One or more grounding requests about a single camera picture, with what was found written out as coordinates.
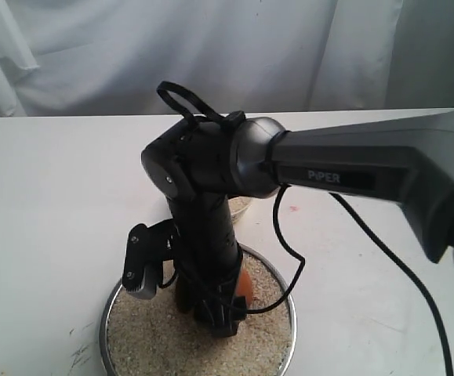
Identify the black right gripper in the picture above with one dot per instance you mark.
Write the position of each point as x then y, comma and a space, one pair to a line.
208, 261

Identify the brown wooden cup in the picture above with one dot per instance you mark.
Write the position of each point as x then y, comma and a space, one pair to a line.
245, 286

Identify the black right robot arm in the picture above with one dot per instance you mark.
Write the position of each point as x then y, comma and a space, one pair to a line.
203, 159

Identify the small white ceramic bowl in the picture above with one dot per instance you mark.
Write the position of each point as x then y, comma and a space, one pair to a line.
236, 218

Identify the rice in white bowl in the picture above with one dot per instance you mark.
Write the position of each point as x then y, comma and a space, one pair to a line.
238, 205

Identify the rice pile in tray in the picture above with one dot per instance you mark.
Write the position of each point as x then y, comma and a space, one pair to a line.
164, 337

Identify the round metal tray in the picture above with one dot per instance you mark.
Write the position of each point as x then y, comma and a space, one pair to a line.
105, 313

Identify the white fabric backdrop curtain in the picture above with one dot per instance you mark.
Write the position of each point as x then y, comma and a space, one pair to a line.
76, 58

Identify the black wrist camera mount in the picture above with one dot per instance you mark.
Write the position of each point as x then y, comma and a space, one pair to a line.
146, 251

